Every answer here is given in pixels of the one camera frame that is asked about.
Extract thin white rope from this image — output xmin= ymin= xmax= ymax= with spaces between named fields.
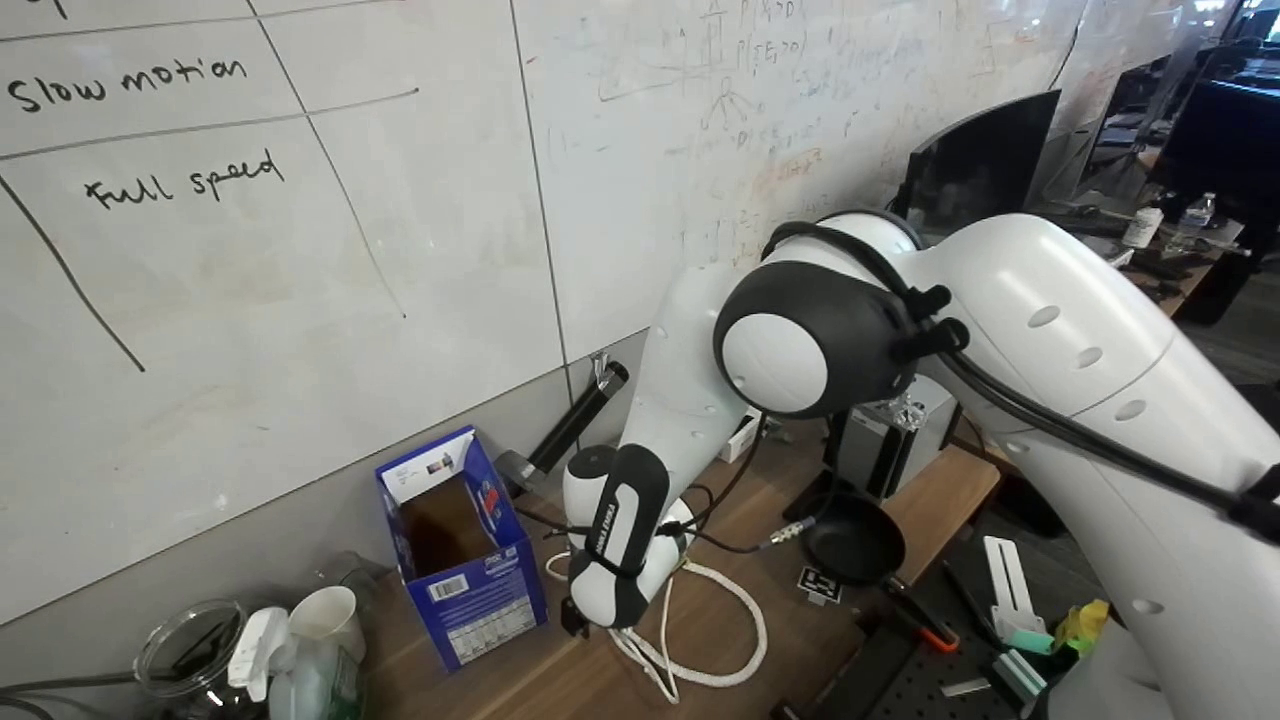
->
xmin=542 ymin=545 xmax=688 ymax=706

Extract thick white rope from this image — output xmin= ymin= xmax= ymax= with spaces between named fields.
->
xmin=625 ymin=556 xmax=771 ymax=694

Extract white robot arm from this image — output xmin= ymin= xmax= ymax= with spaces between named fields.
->
xmin=567 ymin=213 xmax=1280 ymax=720

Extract blue cardboard box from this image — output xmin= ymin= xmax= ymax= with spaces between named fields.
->
xmin=376 ymin=428 xmax=547 ymax=672

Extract grey battery box near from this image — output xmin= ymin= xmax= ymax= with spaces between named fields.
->
xmin=835 ymin=376 xmax=955 ymax=501

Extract black frying pan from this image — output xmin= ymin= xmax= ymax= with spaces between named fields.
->
xmin=783 ymin=482 xmax=902 ymax=586

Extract green spray bottle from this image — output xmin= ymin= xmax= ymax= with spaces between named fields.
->
xmin=226 ymin=584 xmax=362 ymax=720

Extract clear glass jar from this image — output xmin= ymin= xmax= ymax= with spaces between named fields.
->
xmin=131 ymin=603 xmax=242 ymax=720

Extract black cylindrical handle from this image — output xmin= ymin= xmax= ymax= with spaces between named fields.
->
xmin=523 ymin=358 xmax=629 ymax=477

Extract orange handled pliers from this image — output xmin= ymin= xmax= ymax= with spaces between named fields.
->
xmin=878 ymin=576 xmax=958 ymax=656

